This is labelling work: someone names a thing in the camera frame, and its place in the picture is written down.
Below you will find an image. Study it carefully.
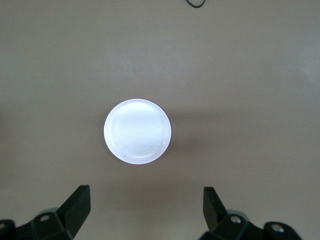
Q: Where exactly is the thin black looped cable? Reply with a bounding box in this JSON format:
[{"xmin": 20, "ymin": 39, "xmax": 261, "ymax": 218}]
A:
[{"xmin": 185, "ymin": 0, "xmax": 207, "ymax": 9}]

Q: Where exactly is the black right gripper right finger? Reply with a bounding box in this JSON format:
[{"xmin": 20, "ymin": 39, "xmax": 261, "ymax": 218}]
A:
[{"xmin": 202, "ymin": 186, "xmax": 303, "ymax": 240}]

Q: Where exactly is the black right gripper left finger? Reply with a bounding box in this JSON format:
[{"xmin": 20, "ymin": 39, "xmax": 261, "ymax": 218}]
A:
[{"xmin": 0, "ymin": 184, "xmax": 91, "ymax": 240}]

